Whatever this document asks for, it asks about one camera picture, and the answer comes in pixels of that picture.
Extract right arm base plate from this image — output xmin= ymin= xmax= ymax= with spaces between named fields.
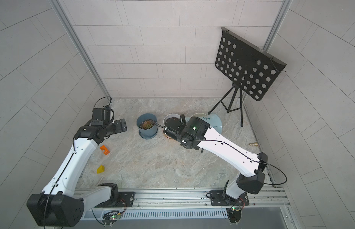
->
xmin=206 ymin=190 xmax=250 ymax=207

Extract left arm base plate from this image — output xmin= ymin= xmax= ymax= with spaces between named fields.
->
xmin=96 ymin=192 xmax=136 ymax=208

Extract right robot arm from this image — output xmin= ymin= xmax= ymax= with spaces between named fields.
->
xmin=164 ymin=114 xmax=268 ymax=202

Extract aluminium mounting rail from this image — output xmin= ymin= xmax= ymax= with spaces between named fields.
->
xmin=96 ymin=187 xmax=291 ymax=211

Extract orange block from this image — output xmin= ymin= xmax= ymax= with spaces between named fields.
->
xmin=100 ymin=145 xmax=110 ymax=155

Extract left circuit board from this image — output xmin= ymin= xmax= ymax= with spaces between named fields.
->
xmin=102 ymin=210 xmax=123 ymax=227

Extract brass nozzle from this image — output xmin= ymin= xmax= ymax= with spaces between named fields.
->
xmin=248 ymin=142 xmax=259 ymax=147

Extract black perforated music stand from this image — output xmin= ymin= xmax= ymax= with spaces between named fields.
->
xmin=208 ymin=27 xmax=287 ymax=114

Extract light green watering can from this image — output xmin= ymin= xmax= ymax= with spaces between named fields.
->
xmin=186 ymin=113 xmax=223 ymax=134

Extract blue-grey plant pot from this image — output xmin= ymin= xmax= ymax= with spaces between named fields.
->
xmin=136 ymin=113 xmax=157 ymax=139

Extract circuit board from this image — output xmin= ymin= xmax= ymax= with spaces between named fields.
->
xmin=102 ymin=210 xmax=123 ymax=227
xmin=226 ymin=208 xmax=242 ymax=224

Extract right circuit board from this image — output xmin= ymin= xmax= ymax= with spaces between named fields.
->
xmin=226 ymin=208 xmax=242 ymax=224

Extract white middle plant pot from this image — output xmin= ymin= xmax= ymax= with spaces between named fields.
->
xmin=163 ymin=114 xmax=180 ymax=127

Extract yellow block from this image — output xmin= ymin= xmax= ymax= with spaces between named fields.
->
xmin=96 ymin=165 xmax=105 ymax=174

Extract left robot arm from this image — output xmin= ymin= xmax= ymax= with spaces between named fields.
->
xmin=26 ymin=106 xmax=127 ymax=228

